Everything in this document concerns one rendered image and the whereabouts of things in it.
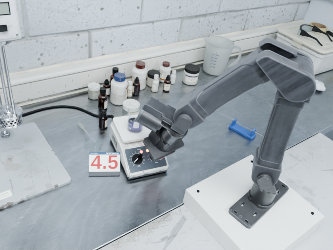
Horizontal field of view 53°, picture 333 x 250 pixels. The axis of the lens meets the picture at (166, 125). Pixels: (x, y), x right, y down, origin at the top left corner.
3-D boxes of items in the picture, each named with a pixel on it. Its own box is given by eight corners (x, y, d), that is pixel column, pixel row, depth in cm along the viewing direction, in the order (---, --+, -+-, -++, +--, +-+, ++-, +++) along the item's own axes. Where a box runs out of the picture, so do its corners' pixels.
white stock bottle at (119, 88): (116, 107, 125) (117, 81, 118) (106, 99, 128) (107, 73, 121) (130, 102, 128) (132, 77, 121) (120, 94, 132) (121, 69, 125)
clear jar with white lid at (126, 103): (118, 119, 119) (119, 100, 114) (133, 115, 122) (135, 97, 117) (126, 128, 115) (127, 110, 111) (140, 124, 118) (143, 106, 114)
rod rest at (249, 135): (255, 136, 122) (258, 129, 120) (251, 140, 120) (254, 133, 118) (232, 123, 127) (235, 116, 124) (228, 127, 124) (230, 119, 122)
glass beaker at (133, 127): (146, 132, 102) (149, 111, 97) (132, 137, 99) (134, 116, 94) (136, 121, 106) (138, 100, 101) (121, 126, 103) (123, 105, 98)
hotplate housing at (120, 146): (168, 172, 101) (172, 153, 97) (127, 181, 96) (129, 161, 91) (143, 128, 117) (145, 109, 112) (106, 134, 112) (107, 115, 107)
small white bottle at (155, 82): (154, 88, 139) (157, 72, 135) (159, 91, 138) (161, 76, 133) (149, 90, 138) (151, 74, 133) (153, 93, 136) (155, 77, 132)
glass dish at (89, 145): (87, 154, 103) (87, 149, 101) (81, 144, 106) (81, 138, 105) (104, 149, 106) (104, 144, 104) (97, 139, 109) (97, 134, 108)
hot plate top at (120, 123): (160, 137, 102) (160, 135, 101) (123, 144, 97) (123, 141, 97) (146, 114, 110) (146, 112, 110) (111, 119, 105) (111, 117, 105)
